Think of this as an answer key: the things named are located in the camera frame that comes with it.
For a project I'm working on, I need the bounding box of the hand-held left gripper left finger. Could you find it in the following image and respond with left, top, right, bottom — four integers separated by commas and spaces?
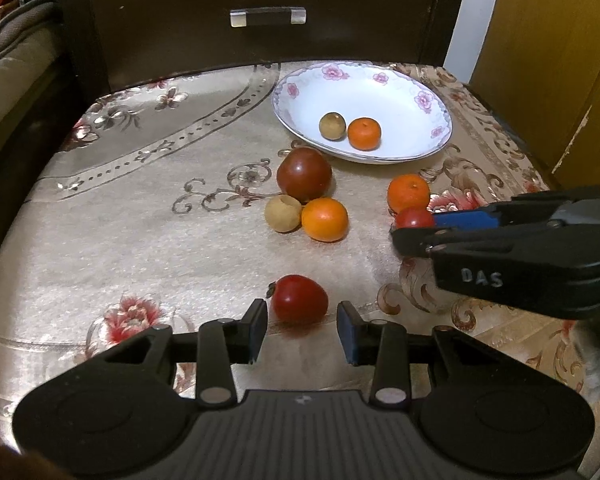
94, 299, 270, 407

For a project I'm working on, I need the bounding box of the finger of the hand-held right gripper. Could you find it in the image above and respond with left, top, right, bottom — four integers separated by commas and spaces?
390, 220, 566, 260
432, 195, 571, 229

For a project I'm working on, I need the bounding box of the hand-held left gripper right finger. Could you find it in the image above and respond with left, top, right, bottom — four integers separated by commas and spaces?
336, 301, 506, 407

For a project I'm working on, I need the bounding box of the small red cherry tomato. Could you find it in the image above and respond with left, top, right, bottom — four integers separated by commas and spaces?
394, 207, 436, 231

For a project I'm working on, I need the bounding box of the orange tangerine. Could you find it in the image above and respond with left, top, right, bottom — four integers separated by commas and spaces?
301, 197, 350, 243
387, 174, 431, 214
347, 117, 382, 151

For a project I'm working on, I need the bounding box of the bright red tomato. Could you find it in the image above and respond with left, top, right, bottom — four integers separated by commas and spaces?
267, 274, 329, 324

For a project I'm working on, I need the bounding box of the tan longan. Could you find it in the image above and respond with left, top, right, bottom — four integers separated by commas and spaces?
264, 194, 303, 233

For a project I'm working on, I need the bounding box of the large dark red tomato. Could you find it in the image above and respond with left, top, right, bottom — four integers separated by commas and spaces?
276, 147, 333, 204

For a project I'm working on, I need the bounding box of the white floral plate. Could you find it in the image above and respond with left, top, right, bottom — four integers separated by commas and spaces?
271, 61, 454, 165

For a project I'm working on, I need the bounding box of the greenish brown longan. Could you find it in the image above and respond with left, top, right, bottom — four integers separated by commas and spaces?
319, 112, 348, 140

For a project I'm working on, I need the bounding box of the beige floral tablecloth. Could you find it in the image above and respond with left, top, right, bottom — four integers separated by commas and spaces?
0, 60, 600, 480

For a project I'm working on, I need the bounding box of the yellow wooden cabinet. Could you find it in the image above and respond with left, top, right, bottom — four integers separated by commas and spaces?
467, 0, 600, 191

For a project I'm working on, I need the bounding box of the dark wooden nightstand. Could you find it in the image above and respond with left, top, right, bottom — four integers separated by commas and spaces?
50, 0, 473, 96

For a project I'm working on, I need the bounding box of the patterned mattress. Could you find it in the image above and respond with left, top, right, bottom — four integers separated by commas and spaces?
0, 0, 88, 171

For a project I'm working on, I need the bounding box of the metal drawer handle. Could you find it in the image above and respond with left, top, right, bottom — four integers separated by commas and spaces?
228, 6, 307, 28

